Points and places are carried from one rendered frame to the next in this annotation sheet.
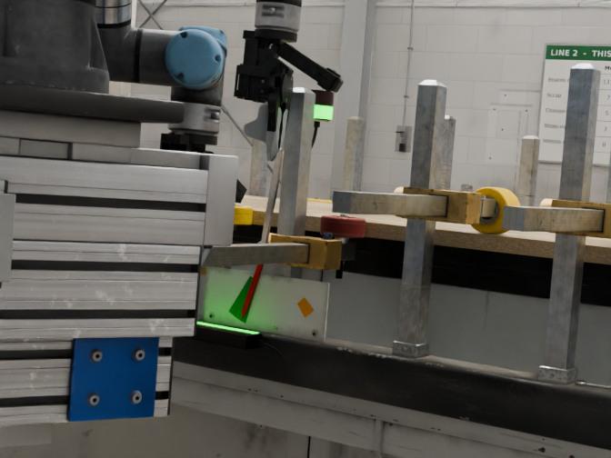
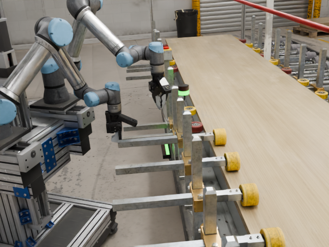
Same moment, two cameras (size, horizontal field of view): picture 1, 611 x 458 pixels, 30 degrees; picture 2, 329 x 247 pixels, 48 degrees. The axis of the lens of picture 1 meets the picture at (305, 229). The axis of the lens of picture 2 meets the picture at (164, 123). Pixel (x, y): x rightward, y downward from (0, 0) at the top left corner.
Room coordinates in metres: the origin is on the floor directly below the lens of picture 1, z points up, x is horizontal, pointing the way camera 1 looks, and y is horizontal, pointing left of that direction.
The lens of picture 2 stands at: (0.78, -1.47, 1.73)
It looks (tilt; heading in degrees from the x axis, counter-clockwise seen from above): 23 degrees down; 53
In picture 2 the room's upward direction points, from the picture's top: 3 degrees counter-clockwise
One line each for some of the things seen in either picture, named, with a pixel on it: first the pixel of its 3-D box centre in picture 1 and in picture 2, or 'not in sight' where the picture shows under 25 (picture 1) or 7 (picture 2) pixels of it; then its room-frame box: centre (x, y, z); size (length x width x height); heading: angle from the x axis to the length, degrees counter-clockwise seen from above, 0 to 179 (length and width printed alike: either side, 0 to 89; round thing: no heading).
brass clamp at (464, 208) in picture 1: (435, 204); (181, 137); (1.82, -0.20, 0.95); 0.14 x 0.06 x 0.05; 57
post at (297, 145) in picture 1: (291, 227); (176, 126); (1.97, 0.02, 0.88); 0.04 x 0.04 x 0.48; 57
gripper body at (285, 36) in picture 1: (267, 68); (157, 82); (1.90, 0.08, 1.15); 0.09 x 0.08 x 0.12; 77
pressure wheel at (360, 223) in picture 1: (341, 246); (195, 133); (2.03, -0.07, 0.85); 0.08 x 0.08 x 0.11
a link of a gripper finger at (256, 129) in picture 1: (260, 132); (156, 101); (1.88, 0.09, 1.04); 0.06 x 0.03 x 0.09; 77
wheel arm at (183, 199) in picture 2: not in sight; (181, 199); (1.48, -0.60, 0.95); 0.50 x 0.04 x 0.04; 147
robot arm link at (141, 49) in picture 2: not in sight; (137, 53); (1.83, 0.15, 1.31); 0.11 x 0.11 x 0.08; 28
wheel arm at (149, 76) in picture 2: not in sight; (151, 76); (2.55, 1.09, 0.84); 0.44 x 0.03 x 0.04; 147
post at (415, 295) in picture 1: (420, 230); (181, 143); (1.83, -0.18, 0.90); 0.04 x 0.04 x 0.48; 57
